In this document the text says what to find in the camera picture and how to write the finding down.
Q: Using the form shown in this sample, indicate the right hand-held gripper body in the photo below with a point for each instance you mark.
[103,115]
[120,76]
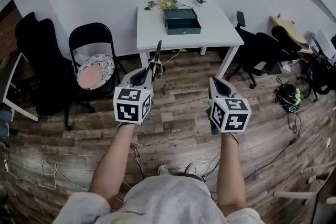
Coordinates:
[231,115]

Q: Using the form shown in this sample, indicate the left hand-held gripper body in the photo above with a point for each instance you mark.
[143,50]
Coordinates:
[132,110]

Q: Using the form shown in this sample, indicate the dark green metal box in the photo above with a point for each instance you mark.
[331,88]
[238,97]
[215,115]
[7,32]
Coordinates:
[181,25]

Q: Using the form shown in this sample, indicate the person's right forearm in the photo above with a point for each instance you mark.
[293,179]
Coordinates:
[231,170]

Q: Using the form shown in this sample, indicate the person's left forearm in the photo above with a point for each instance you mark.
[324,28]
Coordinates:
[115,160]

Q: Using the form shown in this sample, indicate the pink floral seat cushion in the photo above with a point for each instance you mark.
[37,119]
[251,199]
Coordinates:
[109,70]

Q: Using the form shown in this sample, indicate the small patterned cup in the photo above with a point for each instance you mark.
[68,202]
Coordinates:
[103,64]

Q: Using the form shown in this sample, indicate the pink plate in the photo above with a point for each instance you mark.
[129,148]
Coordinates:
[89,77]

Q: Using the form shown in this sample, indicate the black and green helmet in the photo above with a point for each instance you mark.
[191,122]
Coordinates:
[287,97]

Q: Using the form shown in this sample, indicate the small variegated potted plant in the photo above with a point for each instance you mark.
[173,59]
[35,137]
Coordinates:
[151,5]

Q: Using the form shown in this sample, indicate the person's right white shoe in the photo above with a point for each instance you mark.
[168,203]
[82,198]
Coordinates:
[190,168]

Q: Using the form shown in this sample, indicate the person's white shoe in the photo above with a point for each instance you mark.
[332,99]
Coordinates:
[164,170]
[190,168]

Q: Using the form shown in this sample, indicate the person's left white shoe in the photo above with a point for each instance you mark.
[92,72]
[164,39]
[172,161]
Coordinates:
[164,170]

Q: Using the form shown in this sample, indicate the pale yellow flower bouquet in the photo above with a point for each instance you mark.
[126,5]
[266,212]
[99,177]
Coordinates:
[168,1]

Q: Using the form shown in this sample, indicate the black office chair with armrests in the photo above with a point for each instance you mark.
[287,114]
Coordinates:
[260,52]

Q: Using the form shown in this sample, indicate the black folding chair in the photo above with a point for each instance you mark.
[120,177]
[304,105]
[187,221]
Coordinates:
[89,34]

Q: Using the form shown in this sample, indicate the small green potted plant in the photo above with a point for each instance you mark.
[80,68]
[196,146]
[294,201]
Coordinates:
[200,0]

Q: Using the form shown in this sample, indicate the black mesh office chair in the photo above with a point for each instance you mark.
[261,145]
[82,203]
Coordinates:
[286,36]

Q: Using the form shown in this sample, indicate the person's light grey shirt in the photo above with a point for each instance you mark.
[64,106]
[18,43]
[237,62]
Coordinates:
[168,202]

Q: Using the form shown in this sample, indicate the light wooden desk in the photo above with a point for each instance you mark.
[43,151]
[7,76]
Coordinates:
[288,30]

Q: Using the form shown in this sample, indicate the black high-back office chair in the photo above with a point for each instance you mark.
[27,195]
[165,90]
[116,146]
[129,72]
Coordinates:
[42,60]

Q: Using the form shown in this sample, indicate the tiny potted plant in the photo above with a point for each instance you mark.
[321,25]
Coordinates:
[278,16]

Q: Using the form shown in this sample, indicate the white side table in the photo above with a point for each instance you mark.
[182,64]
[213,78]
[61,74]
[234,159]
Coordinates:
[15,105]

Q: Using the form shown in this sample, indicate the white chair frame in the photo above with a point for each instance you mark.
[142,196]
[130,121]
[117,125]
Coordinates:
[294,193]

